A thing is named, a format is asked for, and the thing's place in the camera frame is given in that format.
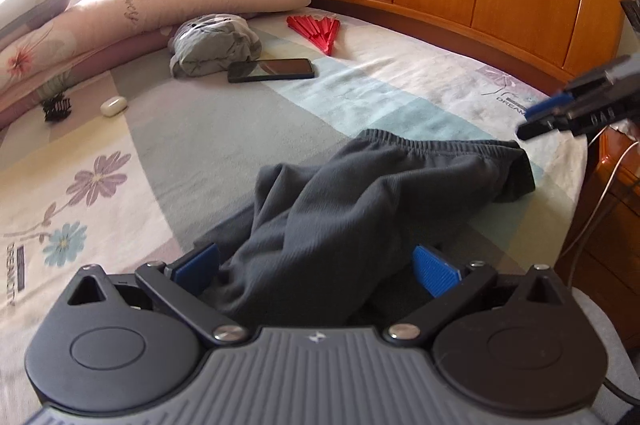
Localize floral patchwork bed sheet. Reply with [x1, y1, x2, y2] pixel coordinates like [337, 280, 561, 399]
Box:
[0, 3, 589, 425]

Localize black smartphone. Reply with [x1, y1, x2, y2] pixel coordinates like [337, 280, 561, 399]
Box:
[227, 59, 316, 84]

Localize red folding fan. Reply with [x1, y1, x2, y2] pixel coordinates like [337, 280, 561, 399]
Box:
[286, 15, 341, 56]

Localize wooden nightstand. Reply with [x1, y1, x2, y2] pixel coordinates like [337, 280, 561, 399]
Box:
[555, 129, 639, 350]

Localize white charging cable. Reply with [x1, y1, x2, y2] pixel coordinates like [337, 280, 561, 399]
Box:
[556, 139, 640, 258]

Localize white earbuds case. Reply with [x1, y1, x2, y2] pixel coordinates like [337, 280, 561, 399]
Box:
[100, 96, 128, 118]

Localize pink floral folded quilt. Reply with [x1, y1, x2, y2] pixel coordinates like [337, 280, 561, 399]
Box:
[1, 0, 310, 126]

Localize dark grey sweatpants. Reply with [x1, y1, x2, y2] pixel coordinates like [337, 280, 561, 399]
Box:
[200, 129, 535, 327]

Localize grey pillow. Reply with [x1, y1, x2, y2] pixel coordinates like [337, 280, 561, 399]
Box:
[1, 0, 70, 44]

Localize grey bundled cloth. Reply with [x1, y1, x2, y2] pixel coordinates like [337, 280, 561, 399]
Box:
[167, 14, 262, 78]

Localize black hair claw clip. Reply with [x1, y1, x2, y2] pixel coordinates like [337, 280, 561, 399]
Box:
[41, 93, 72, 122]

